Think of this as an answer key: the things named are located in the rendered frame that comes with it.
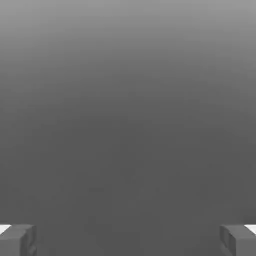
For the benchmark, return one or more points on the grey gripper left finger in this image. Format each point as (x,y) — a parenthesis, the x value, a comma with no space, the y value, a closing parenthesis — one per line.
(16,240)

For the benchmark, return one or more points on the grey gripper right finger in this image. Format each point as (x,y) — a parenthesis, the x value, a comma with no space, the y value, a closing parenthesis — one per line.
(240,240)

